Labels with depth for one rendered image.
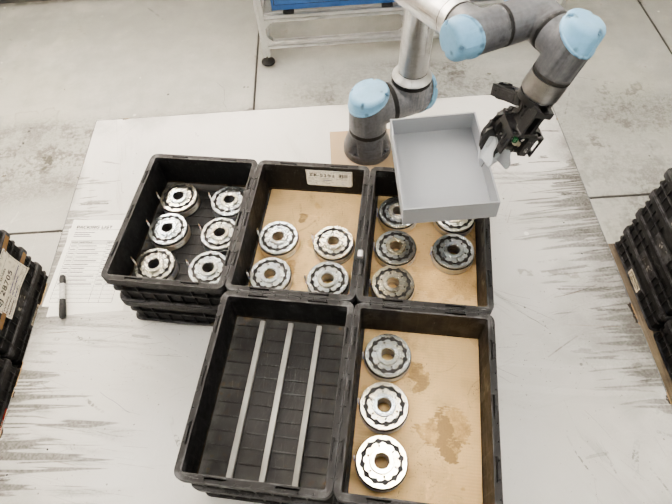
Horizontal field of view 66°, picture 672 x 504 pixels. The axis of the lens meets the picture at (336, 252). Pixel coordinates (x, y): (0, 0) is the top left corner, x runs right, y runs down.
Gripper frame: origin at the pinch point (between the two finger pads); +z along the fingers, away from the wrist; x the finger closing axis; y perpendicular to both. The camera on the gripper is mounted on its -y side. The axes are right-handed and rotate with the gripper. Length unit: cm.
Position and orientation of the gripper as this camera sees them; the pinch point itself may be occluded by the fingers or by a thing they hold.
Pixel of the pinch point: (485, 159)
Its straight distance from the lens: 120.8
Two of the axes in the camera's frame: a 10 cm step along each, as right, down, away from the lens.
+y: 1.0, 8.3, -5.5
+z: -2.4, 5.6, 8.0
